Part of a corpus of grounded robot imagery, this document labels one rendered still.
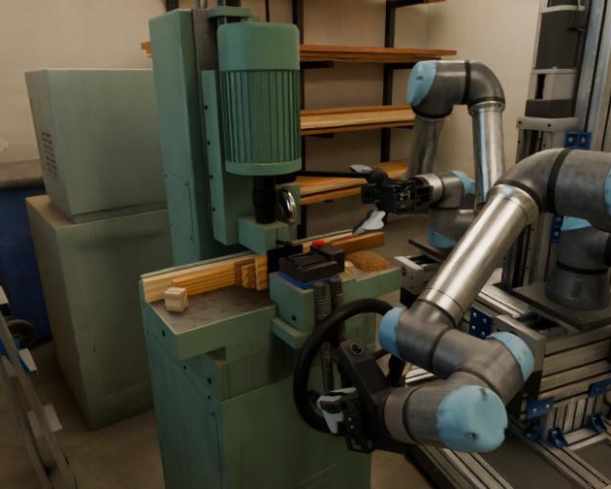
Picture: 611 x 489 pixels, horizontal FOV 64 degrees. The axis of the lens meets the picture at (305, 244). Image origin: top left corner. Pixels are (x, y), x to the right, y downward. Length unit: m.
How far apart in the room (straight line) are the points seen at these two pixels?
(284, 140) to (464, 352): 0.60
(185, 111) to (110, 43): 2.24
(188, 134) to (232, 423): 0.69
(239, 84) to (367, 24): 3.58
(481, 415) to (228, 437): 0.67
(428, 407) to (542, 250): 0.99
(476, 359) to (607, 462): 1.26
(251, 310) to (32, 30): 2.62
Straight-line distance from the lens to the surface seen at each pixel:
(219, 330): 1.02
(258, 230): 1.15
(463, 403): 0.63
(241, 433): 1.18
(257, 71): 1.06
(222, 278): 1.16
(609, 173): 0.91
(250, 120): 1.07
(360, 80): 4.54
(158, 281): 1.13
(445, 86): 1.40
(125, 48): 3.50
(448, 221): 1.28
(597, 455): 1.94
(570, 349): 1.40
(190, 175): 1.29
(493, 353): 0.72
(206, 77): 1.23
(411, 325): 0.77
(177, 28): 1.27
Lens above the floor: 1.36
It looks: 18 degrees down
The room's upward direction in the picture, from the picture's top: 1 degrees counter-clockwise
